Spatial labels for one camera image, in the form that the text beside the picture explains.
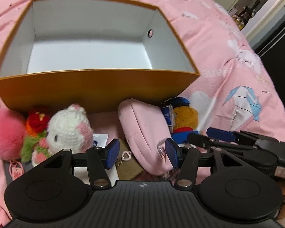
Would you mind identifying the brown blue plush doll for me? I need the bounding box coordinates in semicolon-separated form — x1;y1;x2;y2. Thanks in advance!
160;97;201;144

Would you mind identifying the white pink crochet bunny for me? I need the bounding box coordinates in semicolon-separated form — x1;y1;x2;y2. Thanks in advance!
31;104;93;167

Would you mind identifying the pink zip pouch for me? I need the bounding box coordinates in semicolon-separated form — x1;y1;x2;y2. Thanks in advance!
118;99;173;176

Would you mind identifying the gold cardboard gift box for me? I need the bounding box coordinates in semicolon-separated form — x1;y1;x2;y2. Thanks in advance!
116;139;143;181

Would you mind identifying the pink printed bed sheet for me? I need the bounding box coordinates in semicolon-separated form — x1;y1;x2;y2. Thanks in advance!
0;0;285;228

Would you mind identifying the orange crochet fruit toy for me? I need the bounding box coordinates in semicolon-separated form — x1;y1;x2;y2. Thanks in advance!
20;105;51;166

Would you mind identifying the pink loop keyring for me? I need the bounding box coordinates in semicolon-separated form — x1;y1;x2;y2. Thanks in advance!
9;161;25;181

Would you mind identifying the pink fluffy pom-pom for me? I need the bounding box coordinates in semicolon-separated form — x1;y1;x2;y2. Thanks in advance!
0;108;26;161

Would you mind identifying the orange cardboard storage box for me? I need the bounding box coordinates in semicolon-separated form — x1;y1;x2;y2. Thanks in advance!
0;0;200;113

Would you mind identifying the pink heart keychain charm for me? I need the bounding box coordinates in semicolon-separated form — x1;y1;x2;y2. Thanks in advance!
115;150;132;168

